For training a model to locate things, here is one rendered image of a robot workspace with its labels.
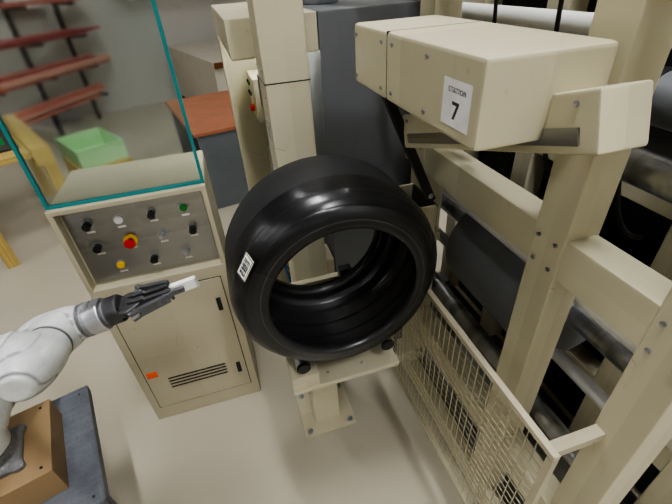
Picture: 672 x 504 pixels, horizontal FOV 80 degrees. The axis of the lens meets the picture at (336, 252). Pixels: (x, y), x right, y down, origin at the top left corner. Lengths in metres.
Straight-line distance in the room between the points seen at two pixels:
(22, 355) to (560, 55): 1.14
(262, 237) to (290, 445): 1.43
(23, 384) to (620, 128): 1.17
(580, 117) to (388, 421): 1.79
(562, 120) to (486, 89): 0.14
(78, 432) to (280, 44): 1.43
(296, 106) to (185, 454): 1.75
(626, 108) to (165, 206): 1.46
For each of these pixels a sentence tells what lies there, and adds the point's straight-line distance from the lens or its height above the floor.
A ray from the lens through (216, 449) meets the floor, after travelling 2.28.
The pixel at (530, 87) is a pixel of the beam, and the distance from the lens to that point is 0.75.
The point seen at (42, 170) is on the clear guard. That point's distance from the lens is 1.69.
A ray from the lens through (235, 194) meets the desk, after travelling 4.20.
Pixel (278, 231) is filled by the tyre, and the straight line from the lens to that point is 0.93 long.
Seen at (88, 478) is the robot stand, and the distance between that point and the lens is 1.63.
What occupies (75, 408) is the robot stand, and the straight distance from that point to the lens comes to 1.83.
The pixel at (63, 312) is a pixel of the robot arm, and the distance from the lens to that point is 1.20.
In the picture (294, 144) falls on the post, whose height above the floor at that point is 1.48.
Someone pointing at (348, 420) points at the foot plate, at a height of 0.02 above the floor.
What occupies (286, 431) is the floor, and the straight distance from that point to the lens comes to 2.24.
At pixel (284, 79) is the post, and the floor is 1.66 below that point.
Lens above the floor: 1.90
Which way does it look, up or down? 35 degrees down
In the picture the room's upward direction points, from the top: 4 degrees counter-clockwise
